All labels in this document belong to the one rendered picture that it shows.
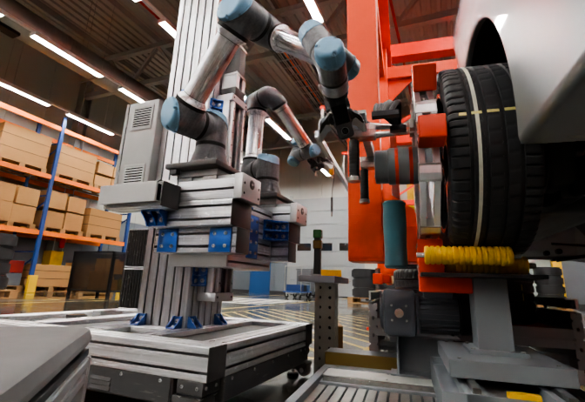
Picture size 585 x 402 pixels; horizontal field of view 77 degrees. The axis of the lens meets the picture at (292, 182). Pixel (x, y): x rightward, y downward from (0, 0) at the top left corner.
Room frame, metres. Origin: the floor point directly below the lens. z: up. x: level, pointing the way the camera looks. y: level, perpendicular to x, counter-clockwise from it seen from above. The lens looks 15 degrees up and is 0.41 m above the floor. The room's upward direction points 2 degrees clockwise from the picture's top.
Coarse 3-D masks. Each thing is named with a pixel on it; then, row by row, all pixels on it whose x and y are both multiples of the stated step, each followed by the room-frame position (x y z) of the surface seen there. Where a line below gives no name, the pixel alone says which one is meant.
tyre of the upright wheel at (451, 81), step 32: (448, 96) 0.98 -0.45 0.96; (480, 96) 0.96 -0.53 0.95; (512, 96) 0.92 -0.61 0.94; (448, 128) 0.98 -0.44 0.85; (512, 128) 0.92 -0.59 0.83; (448, 160) 1.02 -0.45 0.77; (512, 160) 0.93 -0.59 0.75; (544, 160) 0.92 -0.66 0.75; (448, 192) 1.08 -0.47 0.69; (512, 192) 0.97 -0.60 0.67; (448, 224) 1.13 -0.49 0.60; (512, 224) 1.04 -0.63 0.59
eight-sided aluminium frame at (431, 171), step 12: (420, 96) 1.19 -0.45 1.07; (432, 96) 1.07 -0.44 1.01; (420, 108) 1.04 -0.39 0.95; (432, 108) 1.03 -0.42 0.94; (420, 156) 1.04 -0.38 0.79; (420, 168) 1.04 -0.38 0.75; (432, 168) 1.03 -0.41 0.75; (420, 180) 1.06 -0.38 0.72; (432, 180) 1.05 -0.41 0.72; (420, 192) 1.09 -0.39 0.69; (420, 204) 1.12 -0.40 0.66; (420, 216) 1.15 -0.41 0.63; (432, 216) 1.44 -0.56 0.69; (420, 228) 1.18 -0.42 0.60; (432, 228) 1.17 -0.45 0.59
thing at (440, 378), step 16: (432, 368) 1.37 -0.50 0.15; (448, 384) 1.17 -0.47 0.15; (464, 384) 1.08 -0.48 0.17; (480, 384) 1.09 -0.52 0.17; (496, 384) 1.19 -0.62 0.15; (512, 384) 1.20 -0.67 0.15; (448, 400) 1.00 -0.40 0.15; (464, 400) 0.99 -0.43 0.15; (480, 400) 0.98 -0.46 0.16; (496, 400) 0.97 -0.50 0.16; (512, 400) 0.96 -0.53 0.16; (528, 400) 0.95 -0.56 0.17; (544, 400) 1.04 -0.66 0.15; (560, 400) 0.96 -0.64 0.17; (576, 400) 0.93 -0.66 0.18
